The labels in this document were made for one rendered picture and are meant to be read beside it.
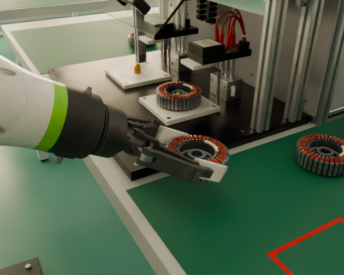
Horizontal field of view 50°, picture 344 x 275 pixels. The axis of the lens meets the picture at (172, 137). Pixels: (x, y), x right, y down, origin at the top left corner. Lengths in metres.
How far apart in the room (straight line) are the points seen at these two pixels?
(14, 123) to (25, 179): 1.66
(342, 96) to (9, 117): 0.78
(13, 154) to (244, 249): 1.90
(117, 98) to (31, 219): 0.99
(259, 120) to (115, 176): 0.33
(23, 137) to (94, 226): 1.29
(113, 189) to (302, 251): 0.33
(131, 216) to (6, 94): 0.30
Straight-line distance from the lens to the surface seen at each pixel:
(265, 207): 0.66
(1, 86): 0.43
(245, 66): 1.09
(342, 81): 0.97
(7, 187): 2.07
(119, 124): 0.51
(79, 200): 1.87
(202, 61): 0.88
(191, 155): 0.64
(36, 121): 0.45
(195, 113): 0.87
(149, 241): 0.59
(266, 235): 0.61
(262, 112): 0.81
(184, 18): 1.14
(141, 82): 1.05
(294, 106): 0.88
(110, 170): 0.74
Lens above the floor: 1.17
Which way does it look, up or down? 30 degrees down
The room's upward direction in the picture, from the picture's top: straight up
